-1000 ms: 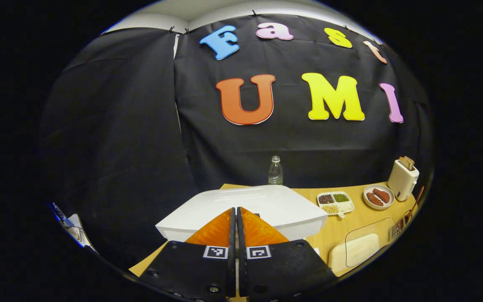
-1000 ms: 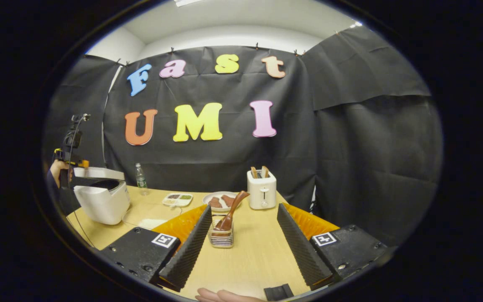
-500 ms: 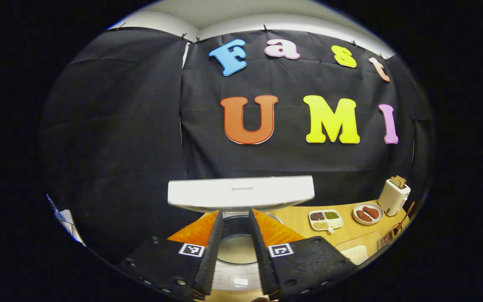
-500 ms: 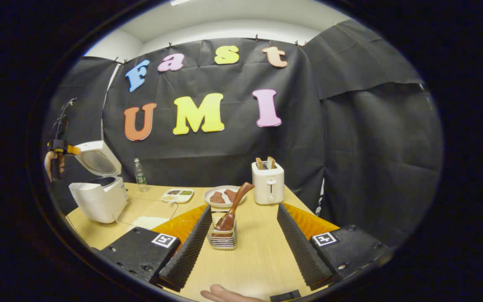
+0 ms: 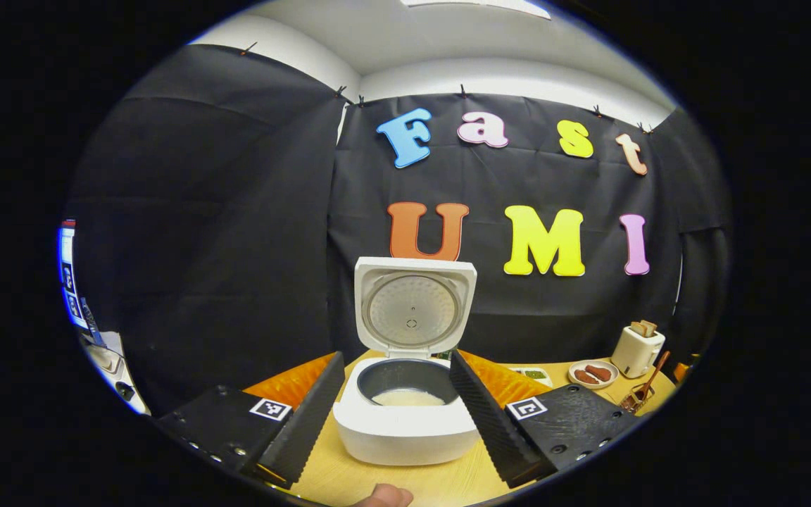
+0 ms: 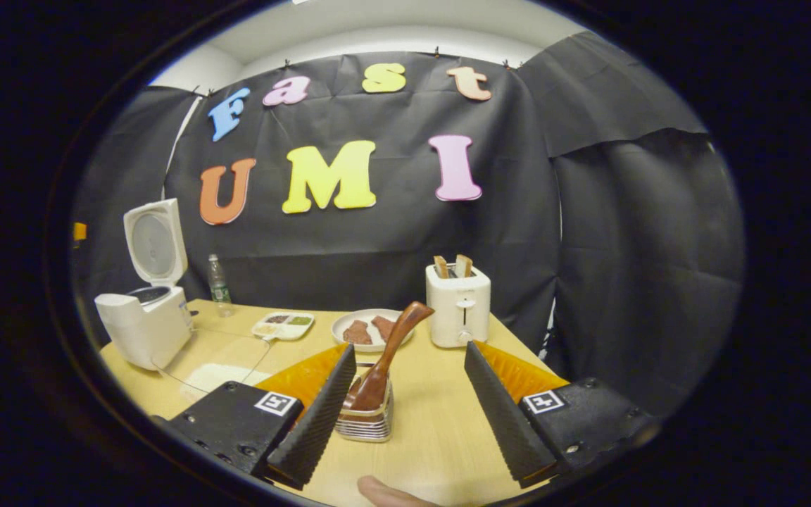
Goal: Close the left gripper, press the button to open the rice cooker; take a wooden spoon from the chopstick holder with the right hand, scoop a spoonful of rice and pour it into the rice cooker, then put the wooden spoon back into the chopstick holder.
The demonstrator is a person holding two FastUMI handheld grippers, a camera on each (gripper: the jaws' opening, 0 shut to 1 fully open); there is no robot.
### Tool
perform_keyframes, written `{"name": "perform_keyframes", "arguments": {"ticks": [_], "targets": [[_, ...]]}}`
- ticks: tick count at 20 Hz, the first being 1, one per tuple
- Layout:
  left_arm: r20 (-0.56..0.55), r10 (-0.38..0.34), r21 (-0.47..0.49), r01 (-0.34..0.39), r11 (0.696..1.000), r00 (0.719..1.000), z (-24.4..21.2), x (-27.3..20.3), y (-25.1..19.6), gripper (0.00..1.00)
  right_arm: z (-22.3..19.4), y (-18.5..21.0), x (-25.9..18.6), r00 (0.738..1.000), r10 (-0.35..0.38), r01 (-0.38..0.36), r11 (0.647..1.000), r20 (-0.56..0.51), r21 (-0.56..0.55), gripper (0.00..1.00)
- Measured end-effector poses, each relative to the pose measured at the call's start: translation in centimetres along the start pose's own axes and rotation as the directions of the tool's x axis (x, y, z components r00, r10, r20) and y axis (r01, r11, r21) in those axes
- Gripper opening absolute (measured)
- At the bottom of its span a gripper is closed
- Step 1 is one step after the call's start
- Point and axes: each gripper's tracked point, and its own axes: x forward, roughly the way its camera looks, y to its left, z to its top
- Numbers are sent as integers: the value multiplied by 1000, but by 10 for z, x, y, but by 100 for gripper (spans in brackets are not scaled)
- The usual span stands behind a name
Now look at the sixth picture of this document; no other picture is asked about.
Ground black backdrop cloth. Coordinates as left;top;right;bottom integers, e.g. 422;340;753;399
71;32;744;416

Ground white toaster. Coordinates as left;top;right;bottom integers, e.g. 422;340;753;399
425;263;491;349

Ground white rice cooker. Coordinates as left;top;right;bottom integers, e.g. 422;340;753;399
94;198;195;372

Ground metal wire chopstick holder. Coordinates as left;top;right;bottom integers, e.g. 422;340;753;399
335;377;394;443

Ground white divided grain dish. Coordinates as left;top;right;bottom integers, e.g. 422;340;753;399
251;312;315;342

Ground white round plate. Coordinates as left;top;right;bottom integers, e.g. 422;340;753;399
331;308;417;353

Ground clear plastic water bottle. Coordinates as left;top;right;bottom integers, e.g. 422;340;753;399
208;254;234;318

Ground brown wooden spoon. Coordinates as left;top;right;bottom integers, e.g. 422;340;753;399
342;301;435;413

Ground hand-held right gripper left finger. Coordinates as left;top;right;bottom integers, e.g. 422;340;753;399
163;342;357;492

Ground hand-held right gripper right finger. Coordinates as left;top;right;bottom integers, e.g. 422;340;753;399
465;339;660;488

